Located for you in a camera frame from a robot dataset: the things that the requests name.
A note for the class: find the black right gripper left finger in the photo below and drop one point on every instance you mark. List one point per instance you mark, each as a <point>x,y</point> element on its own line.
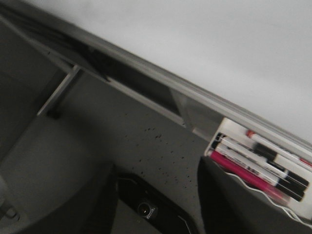
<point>71,198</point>

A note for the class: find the grey metal stand frame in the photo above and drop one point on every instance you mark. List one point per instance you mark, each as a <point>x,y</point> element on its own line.
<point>72,57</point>

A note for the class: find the red capped whiteboard marker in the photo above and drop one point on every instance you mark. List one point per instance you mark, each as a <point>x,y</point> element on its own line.
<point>275,147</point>

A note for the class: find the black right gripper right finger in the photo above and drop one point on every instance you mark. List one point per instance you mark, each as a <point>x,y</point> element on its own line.
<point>229,208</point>

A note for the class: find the white marker tray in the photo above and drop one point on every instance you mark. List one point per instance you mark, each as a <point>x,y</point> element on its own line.
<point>300,211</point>

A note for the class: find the white marker with black end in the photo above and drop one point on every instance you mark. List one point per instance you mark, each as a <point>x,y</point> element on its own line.
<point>259,160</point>

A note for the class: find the black capped whiteboard marker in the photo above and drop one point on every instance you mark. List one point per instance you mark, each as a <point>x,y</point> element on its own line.
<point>297,173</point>

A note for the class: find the pink whiteboard marker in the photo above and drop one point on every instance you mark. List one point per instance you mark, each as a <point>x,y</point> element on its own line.
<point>250,178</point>

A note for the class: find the white whiteboard with aluminium frame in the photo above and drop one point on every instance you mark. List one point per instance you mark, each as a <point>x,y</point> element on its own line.
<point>250,60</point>

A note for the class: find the black camera on base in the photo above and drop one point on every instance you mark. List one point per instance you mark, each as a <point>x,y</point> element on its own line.
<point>153,206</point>

